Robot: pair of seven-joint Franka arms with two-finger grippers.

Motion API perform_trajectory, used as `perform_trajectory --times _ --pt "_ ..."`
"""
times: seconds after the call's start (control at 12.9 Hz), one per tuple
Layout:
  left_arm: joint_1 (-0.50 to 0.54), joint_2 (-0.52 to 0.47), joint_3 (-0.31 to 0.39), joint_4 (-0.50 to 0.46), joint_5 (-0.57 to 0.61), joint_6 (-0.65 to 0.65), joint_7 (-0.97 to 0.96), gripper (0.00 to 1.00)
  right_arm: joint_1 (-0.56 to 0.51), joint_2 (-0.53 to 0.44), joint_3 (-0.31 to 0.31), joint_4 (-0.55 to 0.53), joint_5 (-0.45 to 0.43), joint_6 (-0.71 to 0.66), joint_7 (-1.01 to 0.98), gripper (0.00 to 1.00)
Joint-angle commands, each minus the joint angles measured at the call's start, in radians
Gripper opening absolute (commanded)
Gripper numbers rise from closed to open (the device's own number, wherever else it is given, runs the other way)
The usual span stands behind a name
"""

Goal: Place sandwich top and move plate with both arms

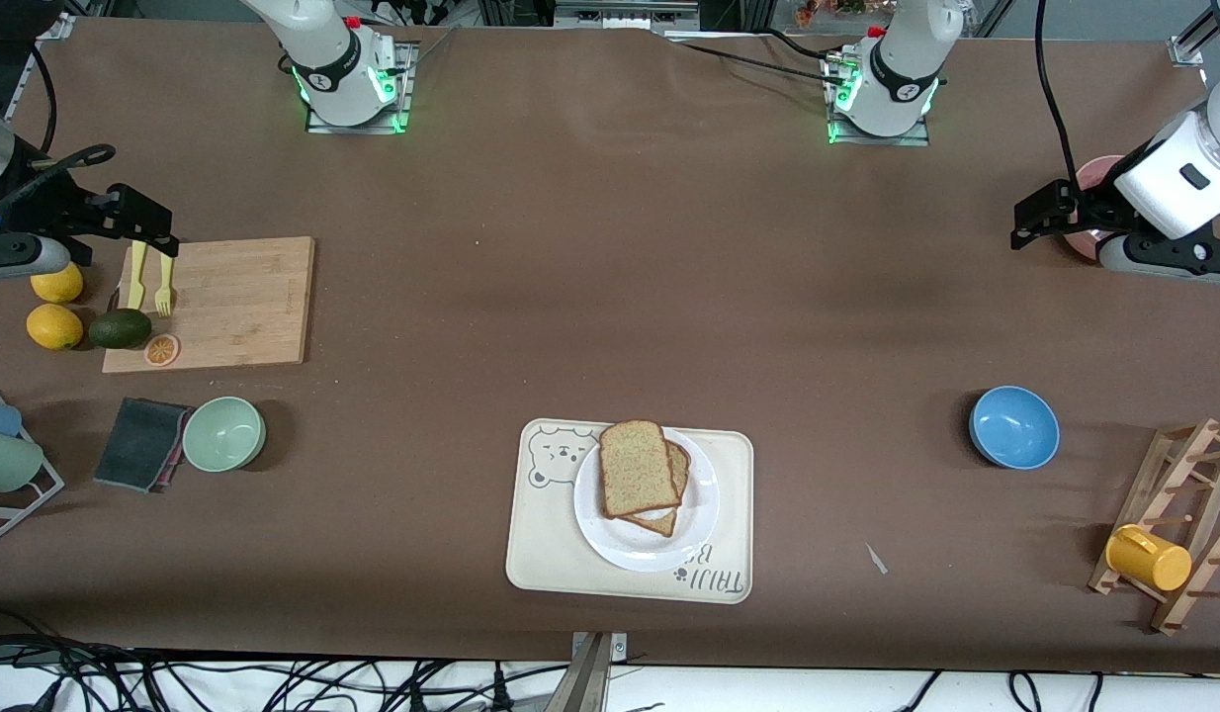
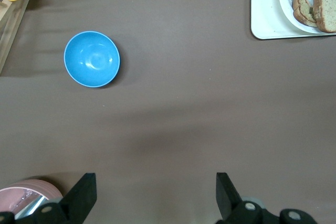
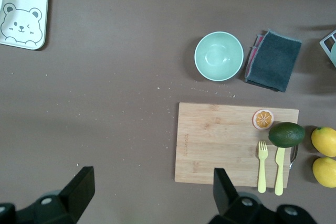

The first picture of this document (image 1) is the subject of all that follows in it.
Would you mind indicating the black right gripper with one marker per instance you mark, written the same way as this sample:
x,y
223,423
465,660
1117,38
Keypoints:
x,y
48,208

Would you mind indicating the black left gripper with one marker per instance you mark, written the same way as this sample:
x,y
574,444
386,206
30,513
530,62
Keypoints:
x,y
1091,211

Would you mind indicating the toasted bread slice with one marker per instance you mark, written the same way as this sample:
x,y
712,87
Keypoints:
x,y
677,475

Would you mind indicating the white round plate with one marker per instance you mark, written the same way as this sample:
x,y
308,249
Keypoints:
x,y
689,524

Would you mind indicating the untoasted bread slice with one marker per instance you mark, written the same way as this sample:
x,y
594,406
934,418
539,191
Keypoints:
x,y
635,470

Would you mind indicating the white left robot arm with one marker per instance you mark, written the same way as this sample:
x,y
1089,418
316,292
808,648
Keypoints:
x,y
897,89

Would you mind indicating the pink bowl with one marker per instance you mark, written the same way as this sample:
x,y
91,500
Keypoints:
x,y
1099,173

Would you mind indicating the yellow plastic knife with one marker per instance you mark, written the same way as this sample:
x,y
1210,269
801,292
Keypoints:
x,y
137,282

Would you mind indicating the yellow plastic fork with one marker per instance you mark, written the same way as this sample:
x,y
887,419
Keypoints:
x,y
164,292

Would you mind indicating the yellow lemon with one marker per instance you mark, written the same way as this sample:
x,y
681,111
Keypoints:
x,y
54,326
56,287

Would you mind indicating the green avocado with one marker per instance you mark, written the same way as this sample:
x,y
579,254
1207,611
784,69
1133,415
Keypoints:
x,y
121,330

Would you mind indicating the toy orange half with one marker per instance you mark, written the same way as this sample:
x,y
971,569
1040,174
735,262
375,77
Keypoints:
x,y
162,350

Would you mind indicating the wooden cutting board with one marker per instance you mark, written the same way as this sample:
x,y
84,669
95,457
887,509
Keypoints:
x,y
239,307

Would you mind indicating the folded dark grey cloth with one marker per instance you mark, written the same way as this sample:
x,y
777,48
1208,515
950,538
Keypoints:
x,y
140,445

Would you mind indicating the blue bowl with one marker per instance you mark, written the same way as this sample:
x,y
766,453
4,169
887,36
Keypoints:
x,y
1013,427

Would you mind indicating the mint green bowl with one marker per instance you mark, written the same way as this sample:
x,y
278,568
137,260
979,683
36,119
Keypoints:
x,y
224,433

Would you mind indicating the pale green cup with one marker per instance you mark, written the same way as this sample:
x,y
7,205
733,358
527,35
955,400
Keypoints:
x,y
7,463

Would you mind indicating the wooden mug rack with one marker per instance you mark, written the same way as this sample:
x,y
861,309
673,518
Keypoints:
x,y
1159,465

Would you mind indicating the yellow mug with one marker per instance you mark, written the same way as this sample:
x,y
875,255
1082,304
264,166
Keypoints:
x,y
1149,559

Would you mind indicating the small paper scrap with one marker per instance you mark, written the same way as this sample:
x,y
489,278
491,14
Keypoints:
x,y
876,560

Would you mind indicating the grey box behind table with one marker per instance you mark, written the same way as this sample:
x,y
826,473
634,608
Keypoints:
x,y
625,14

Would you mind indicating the cream bear print tray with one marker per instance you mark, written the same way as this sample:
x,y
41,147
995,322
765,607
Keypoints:
x,y
546,559

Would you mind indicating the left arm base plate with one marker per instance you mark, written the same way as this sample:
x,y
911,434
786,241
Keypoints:
x,y
916,138

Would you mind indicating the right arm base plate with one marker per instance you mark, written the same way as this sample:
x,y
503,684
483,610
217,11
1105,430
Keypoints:
x,y
318,127

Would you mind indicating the metal table bracket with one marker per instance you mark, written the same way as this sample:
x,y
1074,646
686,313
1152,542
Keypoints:
x,y
600,648

